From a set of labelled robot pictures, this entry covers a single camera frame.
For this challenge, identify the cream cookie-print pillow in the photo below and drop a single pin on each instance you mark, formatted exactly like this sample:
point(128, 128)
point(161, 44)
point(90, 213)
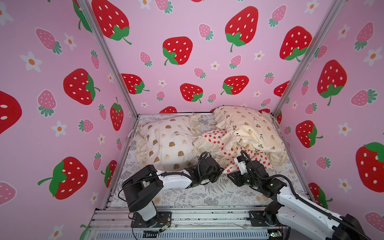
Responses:
point(168, 144)

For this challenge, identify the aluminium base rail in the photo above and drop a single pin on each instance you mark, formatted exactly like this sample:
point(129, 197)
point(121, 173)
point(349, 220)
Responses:
point(185, 223)

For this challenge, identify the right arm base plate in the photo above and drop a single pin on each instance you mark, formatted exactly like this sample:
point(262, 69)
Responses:
point(264, 219)

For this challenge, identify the white strawberry-print pillowcase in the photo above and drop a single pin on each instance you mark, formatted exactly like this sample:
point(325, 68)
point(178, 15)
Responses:
point(217, 143)

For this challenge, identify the aluminium frame post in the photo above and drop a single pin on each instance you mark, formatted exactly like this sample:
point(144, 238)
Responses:
point(91, 19)
point(324, 27)

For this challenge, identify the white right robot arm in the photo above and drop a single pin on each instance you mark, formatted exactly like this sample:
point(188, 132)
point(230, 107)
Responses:
point(291, 209)

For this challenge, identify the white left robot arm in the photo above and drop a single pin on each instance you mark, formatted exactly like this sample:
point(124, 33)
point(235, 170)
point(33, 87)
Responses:
point(140, 189)

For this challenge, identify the aluminium frame post right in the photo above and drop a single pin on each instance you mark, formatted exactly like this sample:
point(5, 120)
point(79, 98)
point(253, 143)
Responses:
point(324, 27)

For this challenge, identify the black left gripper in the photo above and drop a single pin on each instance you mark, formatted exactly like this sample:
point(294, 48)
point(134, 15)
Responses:
point(218, 170)

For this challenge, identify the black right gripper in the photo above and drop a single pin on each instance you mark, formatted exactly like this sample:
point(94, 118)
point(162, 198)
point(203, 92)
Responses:
point(248, 164)

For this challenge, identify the leaf-print table cloth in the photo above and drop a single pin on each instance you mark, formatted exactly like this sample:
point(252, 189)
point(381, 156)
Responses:
point(221, 193)

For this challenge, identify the aluminium frame post left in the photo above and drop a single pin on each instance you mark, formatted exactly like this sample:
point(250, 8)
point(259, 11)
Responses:
point(91, 19)

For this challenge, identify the cream bear-print pillow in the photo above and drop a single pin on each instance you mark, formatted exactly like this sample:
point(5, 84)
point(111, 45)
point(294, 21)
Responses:
point(249, 127)

